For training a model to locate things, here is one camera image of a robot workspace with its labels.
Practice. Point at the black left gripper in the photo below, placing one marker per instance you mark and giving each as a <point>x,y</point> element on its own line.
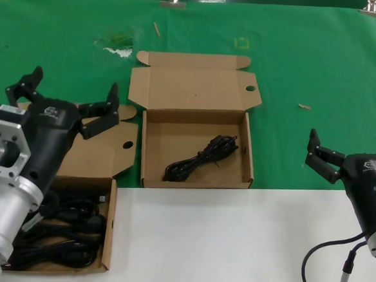
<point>51,138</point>

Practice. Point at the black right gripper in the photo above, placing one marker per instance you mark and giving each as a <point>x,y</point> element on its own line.
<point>371,189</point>

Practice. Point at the open brown cardboard box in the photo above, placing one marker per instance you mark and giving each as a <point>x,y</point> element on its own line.
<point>191,93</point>

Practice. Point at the green cloth mat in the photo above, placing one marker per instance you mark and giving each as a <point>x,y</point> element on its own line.
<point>37,40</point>

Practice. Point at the small wood chip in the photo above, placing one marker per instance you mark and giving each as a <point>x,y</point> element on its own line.
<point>304,106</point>

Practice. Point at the thin wooden stick piece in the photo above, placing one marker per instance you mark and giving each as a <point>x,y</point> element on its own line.
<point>156,29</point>

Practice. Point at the yellow square marking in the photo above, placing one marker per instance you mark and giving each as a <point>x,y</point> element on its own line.
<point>243,48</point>

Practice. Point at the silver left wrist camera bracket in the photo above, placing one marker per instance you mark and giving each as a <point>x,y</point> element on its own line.
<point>4,131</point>

